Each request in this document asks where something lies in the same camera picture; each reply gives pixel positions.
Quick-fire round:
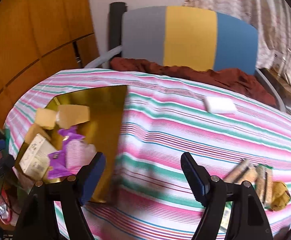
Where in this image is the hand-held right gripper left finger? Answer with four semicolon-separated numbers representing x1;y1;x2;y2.
13;151;106;240

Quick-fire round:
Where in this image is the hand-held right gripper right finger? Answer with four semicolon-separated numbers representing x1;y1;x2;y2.
180;152;273;240

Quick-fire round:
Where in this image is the purple snack packet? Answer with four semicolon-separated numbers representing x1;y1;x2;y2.
47;151;70;180
58;126;85;145

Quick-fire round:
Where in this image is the tan sponge block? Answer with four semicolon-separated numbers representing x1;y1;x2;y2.
36;108;57;130
57;104;90;128

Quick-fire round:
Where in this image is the gold cardboard box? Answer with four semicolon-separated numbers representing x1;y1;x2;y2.
14;85;128;204

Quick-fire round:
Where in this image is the red plastic packaging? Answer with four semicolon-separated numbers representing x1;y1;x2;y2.
0;192;14;223

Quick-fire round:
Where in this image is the beige barcode carton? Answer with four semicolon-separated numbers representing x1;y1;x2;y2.
19;134;58;180

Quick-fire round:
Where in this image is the striped tablecloth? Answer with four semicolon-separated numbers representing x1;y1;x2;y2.
3;69;291;240

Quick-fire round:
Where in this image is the white foam block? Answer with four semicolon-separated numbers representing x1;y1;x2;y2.
204;96;236;114

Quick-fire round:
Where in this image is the brown plush toy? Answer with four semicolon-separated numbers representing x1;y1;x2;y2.
269;181;291;212

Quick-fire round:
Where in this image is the rust red cloth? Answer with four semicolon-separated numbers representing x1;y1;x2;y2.
110;57;277;105

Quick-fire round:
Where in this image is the black pole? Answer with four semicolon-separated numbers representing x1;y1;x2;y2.
73;41;83;68

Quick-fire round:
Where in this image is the wooden wardrobe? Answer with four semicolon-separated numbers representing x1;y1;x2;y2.
0;0;98;115

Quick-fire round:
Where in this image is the wooden side shelf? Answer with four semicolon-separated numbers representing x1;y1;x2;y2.
260;67;291;105

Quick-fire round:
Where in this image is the grey yellow blue chair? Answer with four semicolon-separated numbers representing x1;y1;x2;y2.
84;2;286;113

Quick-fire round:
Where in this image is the white printed package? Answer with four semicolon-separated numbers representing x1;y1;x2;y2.
274;52;286;68

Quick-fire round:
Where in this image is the beige patterned curtain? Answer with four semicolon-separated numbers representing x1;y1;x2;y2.
185;0;291;85

